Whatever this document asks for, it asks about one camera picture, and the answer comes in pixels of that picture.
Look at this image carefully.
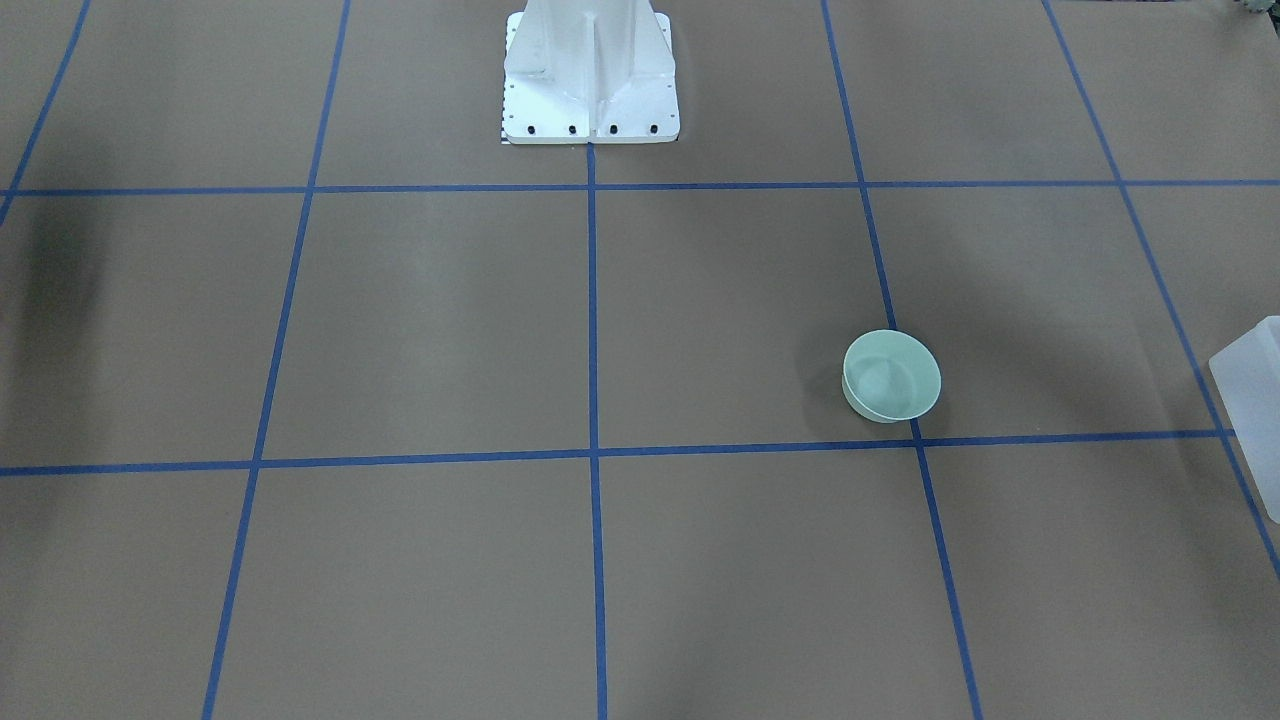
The translucent white plastic box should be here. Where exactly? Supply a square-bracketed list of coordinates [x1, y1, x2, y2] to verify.
[1210, 315, 1279, 523]

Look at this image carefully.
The mint green bowl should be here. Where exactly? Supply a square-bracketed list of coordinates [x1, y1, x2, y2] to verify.
[841, 329, 942, 424]

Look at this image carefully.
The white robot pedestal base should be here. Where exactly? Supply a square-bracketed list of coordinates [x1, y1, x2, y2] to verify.
[500, 1, 681, 145]

